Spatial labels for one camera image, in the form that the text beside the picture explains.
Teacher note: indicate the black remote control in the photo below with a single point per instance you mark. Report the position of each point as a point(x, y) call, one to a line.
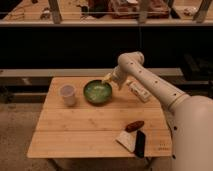
point(140, 144)

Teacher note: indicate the brown sausage-shaped object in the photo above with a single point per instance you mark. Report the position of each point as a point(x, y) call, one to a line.
point(134, 126)

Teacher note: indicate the green ceramic bowl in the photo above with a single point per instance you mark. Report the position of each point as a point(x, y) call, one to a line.
point(96, 92)

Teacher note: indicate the white wedge block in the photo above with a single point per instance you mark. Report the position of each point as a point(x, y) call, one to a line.
point(127, 140)

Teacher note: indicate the wooden folding table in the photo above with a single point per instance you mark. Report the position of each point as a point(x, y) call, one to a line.
point(88, 131)

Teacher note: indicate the white tube bottle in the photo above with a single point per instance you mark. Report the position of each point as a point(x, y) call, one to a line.
point(138, 90)

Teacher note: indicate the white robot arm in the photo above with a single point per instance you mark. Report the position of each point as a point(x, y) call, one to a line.
point(192, 133)

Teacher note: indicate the translucent plastic cup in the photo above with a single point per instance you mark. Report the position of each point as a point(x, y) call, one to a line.
point(67, 93)

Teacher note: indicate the long wooden workbench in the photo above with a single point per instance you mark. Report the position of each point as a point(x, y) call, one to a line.
point(31, 46)

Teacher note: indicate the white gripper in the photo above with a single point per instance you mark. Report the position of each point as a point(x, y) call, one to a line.
point(114, 76)

